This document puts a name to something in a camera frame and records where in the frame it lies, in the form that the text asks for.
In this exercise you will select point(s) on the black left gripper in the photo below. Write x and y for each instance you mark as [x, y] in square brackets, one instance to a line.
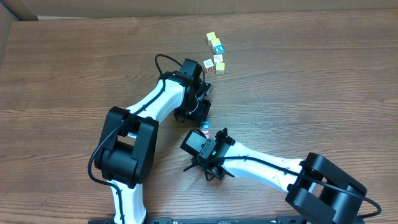
[199, 114]

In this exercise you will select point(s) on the wooden block red letter I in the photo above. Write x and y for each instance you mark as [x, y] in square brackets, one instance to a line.
[206, 132]

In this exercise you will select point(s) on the wooden block red letter Y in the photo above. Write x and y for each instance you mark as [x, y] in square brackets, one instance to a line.
[205, 125]

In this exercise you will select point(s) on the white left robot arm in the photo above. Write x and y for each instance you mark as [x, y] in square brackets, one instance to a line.
[125, 152]

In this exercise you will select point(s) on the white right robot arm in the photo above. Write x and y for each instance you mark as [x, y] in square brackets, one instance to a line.
[315, 187]

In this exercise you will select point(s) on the wooden block red letter M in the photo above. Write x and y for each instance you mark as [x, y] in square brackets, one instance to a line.
[209, 65]

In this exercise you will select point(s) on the wooden block yellow top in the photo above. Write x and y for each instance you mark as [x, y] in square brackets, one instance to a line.
[219, 68]

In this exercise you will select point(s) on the plain wooden picture block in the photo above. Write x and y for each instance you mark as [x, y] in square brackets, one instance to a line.
[217, 58]

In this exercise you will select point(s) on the wooden block blue X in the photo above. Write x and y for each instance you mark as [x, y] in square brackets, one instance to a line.
[217, 46]

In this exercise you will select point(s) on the far yellow wooden block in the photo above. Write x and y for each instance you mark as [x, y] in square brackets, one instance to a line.
[210, 36]

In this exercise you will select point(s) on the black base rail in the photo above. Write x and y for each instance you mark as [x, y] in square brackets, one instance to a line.
[276, 220]

